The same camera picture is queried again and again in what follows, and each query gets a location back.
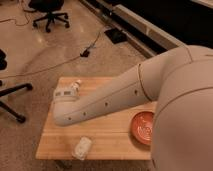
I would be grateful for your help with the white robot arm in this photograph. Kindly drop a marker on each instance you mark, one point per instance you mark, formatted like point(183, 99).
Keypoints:
point(180, 81)

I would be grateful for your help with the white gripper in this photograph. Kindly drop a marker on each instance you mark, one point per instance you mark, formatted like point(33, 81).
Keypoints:
point(65, 95)

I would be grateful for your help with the white plastic bottle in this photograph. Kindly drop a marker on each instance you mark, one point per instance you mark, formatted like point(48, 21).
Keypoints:
point(76, 84)

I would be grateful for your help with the white sponge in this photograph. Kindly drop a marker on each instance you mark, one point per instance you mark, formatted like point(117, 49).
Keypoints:
point(82, 148)

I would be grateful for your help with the black floor mat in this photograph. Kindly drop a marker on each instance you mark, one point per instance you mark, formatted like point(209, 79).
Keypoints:
point(116, 36)

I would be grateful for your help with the black office chair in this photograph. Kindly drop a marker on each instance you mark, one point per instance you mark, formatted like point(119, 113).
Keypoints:
point(51, 8)

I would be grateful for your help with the orange plate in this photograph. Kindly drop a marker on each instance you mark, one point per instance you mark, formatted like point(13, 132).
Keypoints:
point(141, 127)

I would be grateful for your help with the black chair base left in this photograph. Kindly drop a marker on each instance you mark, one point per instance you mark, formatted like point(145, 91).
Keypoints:
point(8, 98)

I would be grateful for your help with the wooden table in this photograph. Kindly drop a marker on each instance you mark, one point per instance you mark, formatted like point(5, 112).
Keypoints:
point(110, 135)

